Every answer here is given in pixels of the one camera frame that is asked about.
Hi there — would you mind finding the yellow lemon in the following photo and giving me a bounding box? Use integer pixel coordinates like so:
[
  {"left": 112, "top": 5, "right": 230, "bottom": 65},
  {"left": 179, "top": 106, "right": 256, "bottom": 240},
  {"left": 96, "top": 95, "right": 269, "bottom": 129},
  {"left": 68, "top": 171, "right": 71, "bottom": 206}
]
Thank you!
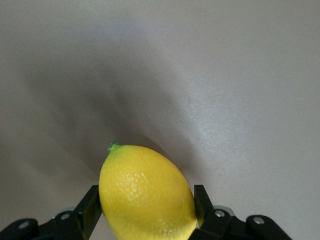
[{"left": 98, "top": 141, "right": 197, "bottom": 240}]

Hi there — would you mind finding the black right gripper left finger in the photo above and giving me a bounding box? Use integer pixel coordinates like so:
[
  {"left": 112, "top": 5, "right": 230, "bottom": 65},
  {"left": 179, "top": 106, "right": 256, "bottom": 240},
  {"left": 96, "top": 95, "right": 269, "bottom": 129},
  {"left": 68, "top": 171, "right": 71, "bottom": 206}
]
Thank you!
[{"left": 0, "top": 184, "right": 103, "bottom": 240}]

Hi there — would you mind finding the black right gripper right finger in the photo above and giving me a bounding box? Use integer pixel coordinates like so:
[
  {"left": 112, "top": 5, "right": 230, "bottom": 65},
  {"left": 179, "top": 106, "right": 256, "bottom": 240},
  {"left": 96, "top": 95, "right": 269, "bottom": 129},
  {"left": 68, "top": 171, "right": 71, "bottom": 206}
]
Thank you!
[{"left": 193, "top": 184, "right": 295, "bottom": 240}]

